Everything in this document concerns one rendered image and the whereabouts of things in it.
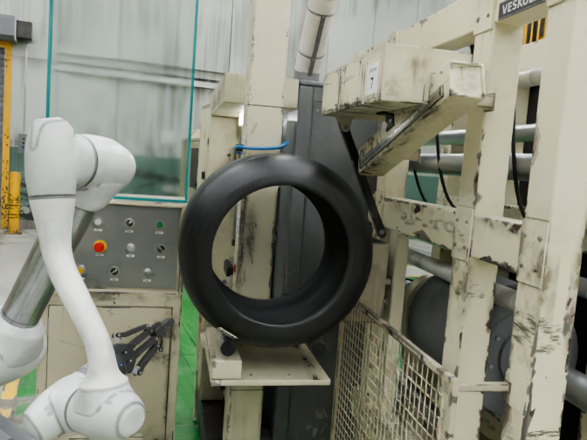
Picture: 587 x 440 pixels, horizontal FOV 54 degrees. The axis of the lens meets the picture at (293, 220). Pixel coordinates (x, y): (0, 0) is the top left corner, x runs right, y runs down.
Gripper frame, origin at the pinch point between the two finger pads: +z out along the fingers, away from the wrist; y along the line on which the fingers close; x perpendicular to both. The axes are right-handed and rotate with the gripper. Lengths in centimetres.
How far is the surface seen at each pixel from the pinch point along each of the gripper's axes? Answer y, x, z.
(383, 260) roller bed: 26, 20, 82
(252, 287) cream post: 15, -17, 52
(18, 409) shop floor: 49, -207, 33
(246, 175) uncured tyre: -25.9, 20.3, 34.9
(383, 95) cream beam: -31, 63, 48
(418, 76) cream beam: -31, 70, 56
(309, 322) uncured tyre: 21.7, 19.3, 32.7
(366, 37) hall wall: -86, -424, 1041
